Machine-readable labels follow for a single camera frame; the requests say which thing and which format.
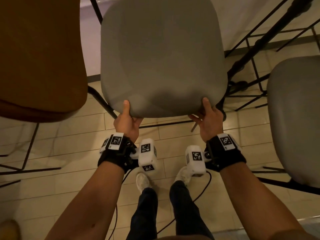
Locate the person's right hand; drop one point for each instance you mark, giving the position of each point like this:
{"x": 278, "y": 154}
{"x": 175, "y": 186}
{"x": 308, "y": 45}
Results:
{"x": 211, "y": 124}

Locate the person's left hand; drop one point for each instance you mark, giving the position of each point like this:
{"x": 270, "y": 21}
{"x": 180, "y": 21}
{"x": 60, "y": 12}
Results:
{"x": 126, "y": 126}

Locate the person's right thumb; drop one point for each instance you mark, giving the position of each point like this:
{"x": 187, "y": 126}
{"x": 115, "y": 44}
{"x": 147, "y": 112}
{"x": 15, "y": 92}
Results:
{"x": 207, "y": 106}

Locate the person's left thumb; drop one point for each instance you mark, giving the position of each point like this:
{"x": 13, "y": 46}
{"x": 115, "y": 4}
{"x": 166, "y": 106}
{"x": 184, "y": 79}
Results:
{"x": 126, "y": 108}

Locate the grey padded stool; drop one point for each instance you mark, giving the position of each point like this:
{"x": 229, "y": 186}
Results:
{"x": 295, "y": 114}
{"x": 162, "y": 54}

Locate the person's right forearm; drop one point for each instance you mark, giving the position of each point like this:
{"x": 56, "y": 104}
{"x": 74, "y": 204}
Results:
{"x": 257, "y": 204}

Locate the person's left forearm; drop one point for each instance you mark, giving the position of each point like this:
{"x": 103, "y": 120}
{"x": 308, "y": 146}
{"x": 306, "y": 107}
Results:
{"x": 92, "y": 204}

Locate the white right shoe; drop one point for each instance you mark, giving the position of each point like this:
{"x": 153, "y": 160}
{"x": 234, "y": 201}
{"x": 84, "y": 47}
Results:
{"x": 183, "y": 175}

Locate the white shoe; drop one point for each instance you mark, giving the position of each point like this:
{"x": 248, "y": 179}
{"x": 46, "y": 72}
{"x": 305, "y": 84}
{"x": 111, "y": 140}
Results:
{"x": 143, "y": 181}
{"x": 183, "y": 175}

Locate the white left shoe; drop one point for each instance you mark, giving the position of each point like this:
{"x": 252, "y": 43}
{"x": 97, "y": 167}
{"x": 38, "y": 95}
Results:
{"x": 143, "y": 181}

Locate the black turned table leg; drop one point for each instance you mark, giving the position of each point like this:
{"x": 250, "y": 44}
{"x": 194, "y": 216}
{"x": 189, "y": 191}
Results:
{"x": 265, "y": 38}

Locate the brown padded stool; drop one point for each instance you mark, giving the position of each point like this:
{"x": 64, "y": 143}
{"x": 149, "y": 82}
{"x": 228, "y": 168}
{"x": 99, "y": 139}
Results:
{"x": 40, "y": 54}

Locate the person's right leg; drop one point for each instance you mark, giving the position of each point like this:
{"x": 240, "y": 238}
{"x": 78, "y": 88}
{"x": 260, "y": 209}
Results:
{"x": 186, "y": 209}

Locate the person's leg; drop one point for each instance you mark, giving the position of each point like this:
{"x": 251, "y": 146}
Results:
{"x": 186, "y": 209}
{"x": 145, "y": 214}

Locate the person's left leg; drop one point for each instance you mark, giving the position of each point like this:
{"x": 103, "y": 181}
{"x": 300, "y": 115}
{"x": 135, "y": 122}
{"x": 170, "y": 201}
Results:
{"x": 145, "y": 214}

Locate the brown rounded object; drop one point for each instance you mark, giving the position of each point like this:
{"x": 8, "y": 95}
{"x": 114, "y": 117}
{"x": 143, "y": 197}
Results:
{"x": 8, "y": 231}

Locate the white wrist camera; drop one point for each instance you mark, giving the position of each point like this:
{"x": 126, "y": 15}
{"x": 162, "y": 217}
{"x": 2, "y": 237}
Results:
{"x": 148, "y": 154}
{"x": 195, "y": 159}

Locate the black metal stool frame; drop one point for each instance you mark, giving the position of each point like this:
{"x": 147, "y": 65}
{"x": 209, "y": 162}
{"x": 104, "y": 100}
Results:
{"x": 257, "y": 72}

